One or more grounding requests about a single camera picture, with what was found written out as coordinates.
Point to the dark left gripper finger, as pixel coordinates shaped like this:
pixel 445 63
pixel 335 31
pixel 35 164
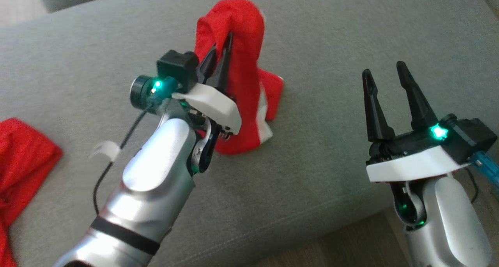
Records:
pixel 206 66
pixel 224 72

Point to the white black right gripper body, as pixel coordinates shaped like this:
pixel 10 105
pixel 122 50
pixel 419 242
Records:
pixel 409 163

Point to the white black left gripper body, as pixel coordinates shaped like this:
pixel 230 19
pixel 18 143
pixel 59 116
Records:
pixel 218 107

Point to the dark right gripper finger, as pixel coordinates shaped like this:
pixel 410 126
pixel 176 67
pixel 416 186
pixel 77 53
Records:
pixel 376 115
pixel 421 107

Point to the red shorts with white stripes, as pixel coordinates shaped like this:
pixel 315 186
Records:
pixel 241 33

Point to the red jersey with white sleeves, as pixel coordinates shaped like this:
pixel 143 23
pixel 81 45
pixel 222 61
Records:
pixel 23 154

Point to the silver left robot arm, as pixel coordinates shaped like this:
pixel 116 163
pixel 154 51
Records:
pixel 156 173

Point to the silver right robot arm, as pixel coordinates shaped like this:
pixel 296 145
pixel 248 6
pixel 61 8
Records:
pixel 452 220

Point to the grey sofa seat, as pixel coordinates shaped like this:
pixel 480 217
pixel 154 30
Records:
pixel 319 161

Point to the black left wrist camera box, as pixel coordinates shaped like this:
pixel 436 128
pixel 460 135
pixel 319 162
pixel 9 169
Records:
pixel 177 66

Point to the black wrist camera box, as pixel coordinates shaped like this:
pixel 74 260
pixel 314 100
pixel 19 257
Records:
pixel 177 66
pixel 473 136

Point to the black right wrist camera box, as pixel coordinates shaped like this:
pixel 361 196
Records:
pixel 473 136

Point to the blue right camera connector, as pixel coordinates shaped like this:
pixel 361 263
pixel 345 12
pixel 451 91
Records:
pixel 487 167

